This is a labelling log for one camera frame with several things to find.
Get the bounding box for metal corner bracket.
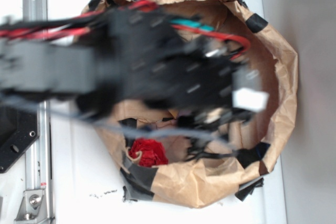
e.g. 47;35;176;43
14;189;48;223

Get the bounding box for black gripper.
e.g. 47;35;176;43
105;2;269;118

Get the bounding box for brown paper bag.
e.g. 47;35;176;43
84;0;298;208

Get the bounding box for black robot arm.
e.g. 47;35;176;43
1;2;269;118

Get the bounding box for red and black cables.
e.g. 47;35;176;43
0;0;251;61

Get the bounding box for aluminium frame rail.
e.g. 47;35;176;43
23;0;55;223

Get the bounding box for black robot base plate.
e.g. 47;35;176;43
1;105;39;174

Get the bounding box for crumpled red paper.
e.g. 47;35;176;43
128;138;169;167

